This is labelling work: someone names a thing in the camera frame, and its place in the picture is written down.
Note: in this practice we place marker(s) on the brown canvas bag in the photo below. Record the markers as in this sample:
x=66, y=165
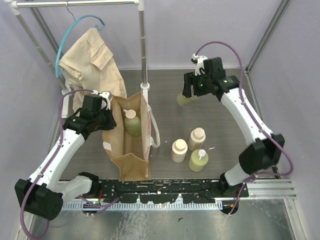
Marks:
x=131, y=154

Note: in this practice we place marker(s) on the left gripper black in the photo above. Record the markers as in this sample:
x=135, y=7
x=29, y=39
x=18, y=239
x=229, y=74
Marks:
x=108, y=120

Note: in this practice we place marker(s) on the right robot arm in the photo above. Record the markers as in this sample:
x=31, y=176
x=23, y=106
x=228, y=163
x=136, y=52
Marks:
x=262, y=151

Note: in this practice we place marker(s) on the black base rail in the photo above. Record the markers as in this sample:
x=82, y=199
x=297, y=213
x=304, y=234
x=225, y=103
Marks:
x=160, y=191

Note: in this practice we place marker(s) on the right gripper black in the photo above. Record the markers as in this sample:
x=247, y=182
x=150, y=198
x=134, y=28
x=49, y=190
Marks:
x=188, y=77

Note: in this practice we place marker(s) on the green pump bottle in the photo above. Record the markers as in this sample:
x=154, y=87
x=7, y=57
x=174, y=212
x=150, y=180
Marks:
x=132, y=123
x=198, y=160

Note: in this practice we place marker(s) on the white clothes rack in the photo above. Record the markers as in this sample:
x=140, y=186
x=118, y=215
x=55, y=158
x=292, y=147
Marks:
x=15, y=7

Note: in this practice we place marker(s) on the teal clothes hanger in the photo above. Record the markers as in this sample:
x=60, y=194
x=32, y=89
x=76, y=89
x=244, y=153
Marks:
x=64, y=39

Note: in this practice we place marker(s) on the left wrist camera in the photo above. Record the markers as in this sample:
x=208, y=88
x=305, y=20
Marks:
x=106, y=99

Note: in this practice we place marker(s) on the white cable tray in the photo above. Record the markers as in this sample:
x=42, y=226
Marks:
x=175, y=206

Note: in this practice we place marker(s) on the green bottle beige cap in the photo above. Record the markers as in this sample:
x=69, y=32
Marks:
x=183, y=101

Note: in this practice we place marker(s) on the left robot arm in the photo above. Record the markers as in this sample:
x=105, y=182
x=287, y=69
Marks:
x=40, y=194

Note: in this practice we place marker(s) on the beige shirt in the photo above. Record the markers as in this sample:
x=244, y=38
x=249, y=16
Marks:
x=89, y=64

